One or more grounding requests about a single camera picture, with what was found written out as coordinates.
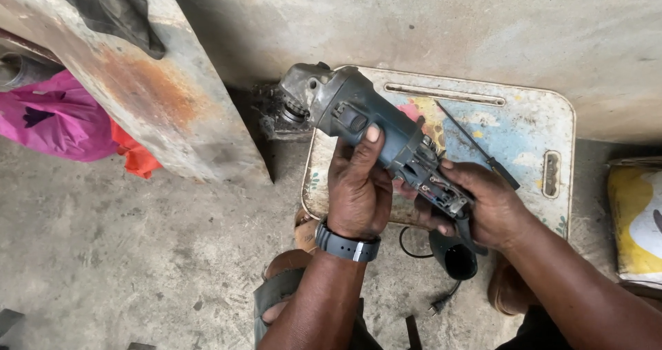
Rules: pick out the worn white plastic stool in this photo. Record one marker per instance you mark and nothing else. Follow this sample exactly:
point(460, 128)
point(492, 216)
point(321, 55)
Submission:
point(517, 127)

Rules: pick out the dark grey cloth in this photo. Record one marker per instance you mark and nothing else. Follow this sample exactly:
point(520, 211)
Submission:
point(114, 8)

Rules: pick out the small black bar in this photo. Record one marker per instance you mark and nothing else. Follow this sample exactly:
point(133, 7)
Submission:
point(413, 333)

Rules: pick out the thin black screwdriver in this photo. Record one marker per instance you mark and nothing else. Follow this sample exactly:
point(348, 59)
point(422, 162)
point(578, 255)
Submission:
point(478, 145)

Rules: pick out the black grinder rear cover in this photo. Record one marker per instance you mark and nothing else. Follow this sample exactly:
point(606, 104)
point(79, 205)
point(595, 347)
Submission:
point(460, 259)

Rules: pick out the orange plastic bag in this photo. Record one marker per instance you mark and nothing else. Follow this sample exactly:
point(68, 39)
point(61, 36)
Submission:
point(135, 156)

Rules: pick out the person's left hand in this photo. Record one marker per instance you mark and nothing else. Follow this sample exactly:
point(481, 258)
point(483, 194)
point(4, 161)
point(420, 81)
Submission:
point(357, 195)

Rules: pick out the person's left foot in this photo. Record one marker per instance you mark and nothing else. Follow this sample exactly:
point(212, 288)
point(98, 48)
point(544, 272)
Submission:
point(287, 264)

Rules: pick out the rusty grey metal plate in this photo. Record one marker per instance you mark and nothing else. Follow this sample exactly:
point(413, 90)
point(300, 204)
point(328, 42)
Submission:
point(150, 81)

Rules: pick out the person's dark shorts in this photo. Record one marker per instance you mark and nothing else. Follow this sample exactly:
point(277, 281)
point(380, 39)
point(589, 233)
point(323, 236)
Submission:
point(538, 334)

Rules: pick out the yellow and white sack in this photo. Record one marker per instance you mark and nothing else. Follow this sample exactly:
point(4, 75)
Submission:
point(636, 220)

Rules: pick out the person's right hand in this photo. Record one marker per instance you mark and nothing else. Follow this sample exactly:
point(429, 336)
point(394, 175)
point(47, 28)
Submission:
point(491, 210)

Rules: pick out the pink plastic bag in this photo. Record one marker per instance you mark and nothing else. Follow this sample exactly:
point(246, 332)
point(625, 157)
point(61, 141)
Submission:
point(57, 117)

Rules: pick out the grey sandal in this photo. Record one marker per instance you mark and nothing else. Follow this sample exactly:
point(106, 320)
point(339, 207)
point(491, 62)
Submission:
point(274, 298)

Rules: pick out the grey metal pipe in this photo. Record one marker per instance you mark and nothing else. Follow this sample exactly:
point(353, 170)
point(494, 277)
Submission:
point(23, 70)

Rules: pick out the blue-grey angle grinder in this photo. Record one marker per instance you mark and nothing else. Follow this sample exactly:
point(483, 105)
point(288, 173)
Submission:
point(362, 112)

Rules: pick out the black wrist watch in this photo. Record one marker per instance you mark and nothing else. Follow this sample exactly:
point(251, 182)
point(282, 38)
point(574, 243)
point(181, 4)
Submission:
point(345, 245)

